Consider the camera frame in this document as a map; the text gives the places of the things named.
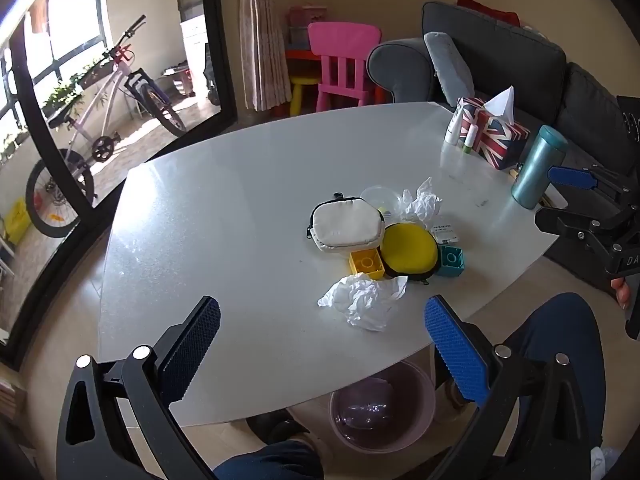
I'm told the grey sofa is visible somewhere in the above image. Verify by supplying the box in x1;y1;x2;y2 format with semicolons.
367;1;640;291

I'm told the pink child chair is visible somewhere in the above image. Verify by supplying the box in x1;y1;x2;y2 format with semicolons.
307;22;383;111

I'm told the white squeeze tube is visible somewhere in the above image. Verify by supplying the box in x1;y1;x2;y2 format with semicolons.
444;110;463;146

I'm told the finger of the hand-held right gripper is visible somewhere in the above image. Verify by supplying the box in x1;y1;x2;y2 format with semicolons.
534;206;633;266
547;162;637;206

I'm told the person's leg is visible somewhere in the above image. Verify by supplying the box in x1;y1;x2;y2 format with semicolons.
212;440;326;480
492;292;608;466

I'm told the black sliding door frame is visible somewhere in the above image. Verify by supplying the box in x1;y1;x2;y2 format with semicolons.
0;0;238;361

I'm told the white bicycle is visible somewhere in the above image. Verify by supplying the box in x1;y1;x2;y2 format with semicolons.
25;15;188;238

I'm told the teal thermos bottle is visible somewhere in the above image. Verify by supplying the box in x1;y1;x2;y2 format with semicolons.
510;125;568;209

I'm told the window planter with plants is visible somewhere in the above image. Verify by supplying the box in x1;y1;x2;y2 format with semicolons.
42;57;116;116

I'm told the person's right leg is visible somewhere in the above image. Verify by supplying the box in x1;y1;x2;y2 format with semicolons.
492;292;608;466

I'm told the white cabinet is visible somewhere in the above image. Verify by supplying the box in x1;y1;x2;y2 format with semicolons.
180;17;208;106

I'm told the person's right hand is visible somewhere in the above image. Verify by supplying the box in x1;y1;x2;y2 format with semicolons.
611;280;632;310

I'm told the black slipper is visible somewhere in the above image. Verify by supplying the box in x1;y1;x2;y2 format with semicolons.
246;408;311;445

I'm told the red cushion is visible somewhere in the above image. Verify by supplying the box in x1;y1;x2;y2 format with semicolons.
456;0;521;26

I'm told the yellow round zip case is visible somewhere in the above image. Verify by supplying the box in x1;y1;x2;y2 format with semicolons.
381;222;441;283

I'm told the white zip pouch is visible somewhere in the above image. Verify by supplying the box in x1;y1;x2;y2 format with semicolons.
306;192;387;252

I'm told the yellow child stool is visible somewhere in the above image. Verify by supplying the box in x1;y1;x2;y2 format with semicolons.
290;75;321;117

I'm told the pink trash bin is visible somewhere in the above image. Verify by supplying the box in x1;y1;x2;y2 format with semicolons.
327;360;437;453

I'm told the grey cushion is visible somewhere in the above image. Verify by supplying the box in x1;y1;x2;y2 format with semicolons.
424;31;476;106

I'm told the small grey box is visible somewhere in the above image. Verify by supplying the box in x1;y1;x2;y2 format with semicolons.
431;220;460;243

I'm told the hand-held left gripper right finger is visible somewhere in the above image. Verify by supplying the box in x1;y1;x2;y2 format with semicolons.
424;295;593;480

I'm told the pink toy storage box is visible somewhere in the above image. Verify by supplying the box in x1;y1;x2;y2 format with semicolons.
287;5;328;51

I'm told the teal toy block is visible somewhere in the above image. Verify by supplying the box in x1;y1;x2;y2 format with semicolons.
436;244;466;278

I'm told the beige patterned curtain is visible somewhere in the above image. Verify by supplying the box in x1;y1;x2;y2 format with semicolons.
239;0;293;113

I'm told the person's left leg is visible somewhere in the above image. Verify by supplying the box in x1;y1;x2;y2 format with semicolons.
212;440;326;480

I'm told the flag print tissue box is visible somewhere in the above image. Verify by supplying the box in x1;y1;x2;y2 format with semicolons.
454;96;531;171

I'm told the yellow toy block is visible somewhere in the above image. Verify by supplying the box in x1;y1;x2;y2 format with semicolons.
348;247;387;281

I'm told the white tissue sheet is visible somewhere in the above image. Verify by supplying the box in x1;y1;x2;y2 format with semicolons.
482;86;516;123

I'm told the small cart with items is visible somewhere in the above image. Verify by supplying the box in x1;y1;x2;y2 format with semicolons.
160;62;194;98

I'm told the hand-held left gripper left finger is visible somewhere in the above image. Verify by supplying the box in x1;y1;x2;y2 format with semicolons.
56;295;222;480

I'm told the clear flat plastic container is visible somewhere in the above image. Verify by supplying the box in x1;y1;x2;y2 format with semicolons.
360;185;403;223

